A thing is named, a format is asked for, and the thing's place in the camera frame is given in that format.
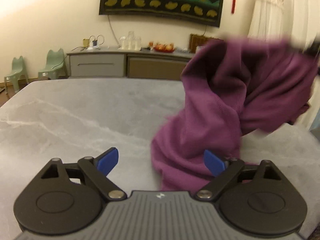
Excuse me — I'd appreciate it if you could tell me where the red fruit bowl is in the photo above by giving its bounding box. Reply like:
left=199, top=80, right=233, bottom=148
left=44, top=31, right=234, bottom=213
left=153, top=43, right=175, bottom=53

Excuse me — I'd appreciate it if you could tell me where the clear glass cups set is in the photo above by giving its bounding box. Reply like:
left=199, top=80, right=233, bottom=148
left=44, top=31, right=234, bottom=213
left=119, top=31, right=141, bottom=51

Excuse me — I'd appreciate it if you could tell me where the left green plastic chair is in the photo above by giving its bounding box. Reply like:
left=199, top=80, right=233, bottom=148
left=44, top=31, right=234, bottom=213
left=4, top=56, right=29, bottom=94

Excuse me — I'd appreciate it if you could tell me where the brown woven board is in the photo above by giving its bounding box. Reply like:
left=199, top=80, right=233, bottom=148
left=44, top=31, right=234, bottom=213
left=188, top=34, right=220, bottom=53

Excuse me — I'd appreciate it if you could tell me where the right green plastic chair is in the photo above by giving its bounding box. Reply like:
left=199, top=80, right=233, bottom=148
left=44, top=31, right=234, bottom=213
left=38, top=48, right=68, bottom=80

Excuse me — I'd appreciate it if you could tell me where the grey brown sideboard cabinet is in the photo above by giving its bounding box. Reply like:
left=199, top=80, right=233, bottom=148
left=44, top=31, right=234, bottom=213
left=67, top=48, right=194, bottom=80

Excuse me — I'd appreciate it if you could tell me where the white curtain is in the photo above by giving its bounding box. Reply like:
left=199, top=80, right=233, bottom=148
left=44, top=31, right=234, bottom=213
left=248, top=0, right=319, bottom=47

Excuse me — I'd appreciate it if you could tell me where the purple garment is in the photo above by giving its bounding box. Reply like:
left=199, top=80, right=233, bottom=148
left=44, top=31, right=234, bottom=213
left=151, top=39, right=319, bottom=192

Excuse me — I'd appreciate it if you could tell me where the green plastic chair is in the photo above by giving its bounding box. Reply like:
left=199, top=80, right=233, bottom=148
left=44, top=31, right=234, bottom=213
left=4, top=56, right=29, bottom=94
left=38, top=48, right=68, bottom=80

